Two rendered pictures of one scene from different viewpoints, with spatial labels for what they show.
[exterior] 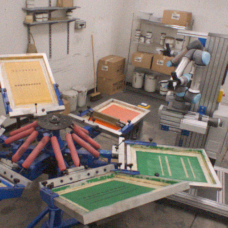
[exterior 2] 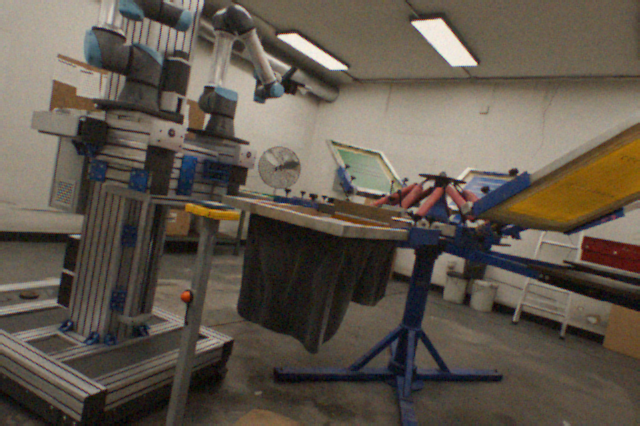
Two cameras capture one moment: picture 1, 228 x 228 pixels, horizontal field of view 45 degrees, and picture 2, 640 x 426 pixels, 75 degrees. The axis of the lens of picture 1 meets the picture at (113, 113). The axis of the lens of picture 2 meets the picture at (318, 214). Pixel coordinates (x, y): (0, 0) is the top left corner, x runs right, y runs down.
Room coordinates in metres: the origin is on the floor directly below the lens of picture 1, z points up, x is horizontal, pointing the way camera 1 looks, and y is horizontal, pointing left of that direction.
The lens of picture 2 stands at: (4.79, 0.14, 1.07)
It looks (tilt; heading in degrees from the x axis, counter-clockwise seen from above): 3 degrees down; 188
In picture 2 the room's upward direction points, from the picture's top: 11 degrees clockwise
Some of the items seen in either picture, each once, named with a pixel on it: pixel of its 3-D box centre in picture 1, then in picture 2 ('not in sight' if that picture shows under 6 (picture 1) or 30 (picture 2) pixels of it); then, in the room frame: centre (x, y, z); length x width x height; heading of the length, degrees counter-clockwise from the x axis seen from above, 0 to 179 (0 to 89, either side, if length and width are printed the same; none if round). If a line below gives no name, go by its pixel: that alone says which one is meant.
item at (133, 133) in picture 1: (128, 131); not in sight; (2.99, -0.20, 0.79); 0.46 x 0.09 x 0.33; 151
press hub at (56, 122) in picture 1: (54, 179); (421, 276); (2.11, 0.50, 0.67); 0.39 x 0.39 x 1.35
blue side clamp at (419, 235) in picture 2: (84, 114); (420, 235); (2.96, 0.35, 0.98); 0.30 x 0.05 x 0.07; 151
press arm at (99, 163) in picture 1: (121, 166); not in sight; (2.12, -0.12, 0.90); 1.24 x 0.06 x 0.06; 91
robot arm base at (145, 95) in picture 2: not in sight; (140, 95); (3.29, -0.84, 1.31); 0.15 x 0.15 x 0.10
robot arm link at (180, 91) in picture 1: (179, 89); (262, 92); (2.54, -0.61, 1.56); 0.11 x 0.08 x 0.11; 49
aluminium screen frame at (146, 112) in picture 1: (114, 115); (337, 220); (3.03, -0.01, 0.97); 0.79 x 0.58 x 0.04; 151
